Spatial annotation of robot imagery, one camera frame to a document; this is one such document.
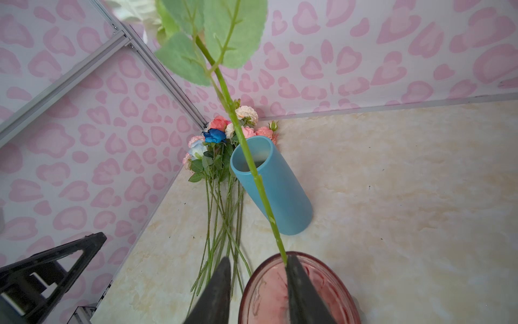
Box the teal ceramic vase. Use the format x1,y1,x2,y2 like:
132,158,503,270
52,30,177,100
246,136,313,236

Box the small pink spray roses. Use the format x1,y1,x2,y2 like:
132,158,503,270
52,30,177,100
183,135,214,313

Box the pink cream spray roses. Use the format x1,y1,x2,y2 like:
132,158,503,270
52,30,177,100
225,105,258,244

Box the pink glass vase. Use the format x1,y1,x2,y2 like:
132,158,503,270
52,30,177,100
237,251,361,323

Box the left corner aluminium post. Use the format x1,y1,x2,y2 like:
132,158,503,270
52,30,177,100
91,1,208,128

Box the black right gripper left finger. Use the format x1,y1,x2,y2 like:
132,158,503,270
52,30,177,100
184,257,231,324

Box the diagonal aluminium frame bar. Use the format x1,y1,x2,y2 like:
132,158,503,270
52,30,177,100
1,31,132,146

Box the cream white rose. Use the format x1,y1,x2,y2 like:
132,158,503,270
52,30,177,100
107,0,288,264

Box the pale blue white rose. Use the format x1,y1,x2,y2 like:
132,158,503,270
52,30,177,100
188,139,227,301

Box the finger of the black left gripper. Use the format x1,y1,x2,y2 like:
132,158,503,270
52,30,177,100
1,232,107,323

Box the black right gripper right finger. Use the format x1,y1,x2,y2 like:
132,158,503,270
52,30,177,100
285,255,336,324

